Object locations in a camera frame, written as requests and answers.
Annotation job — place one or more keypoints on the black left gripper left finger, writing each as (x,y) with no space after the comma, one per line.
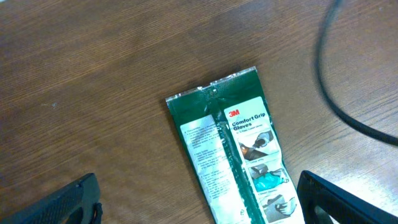
(77,202)

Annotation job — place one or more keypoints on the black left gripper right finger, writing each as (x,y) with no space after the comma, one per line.
(322,202)

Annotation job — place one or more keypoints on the green wipes package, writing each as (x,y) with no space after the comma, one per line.
(228,134)

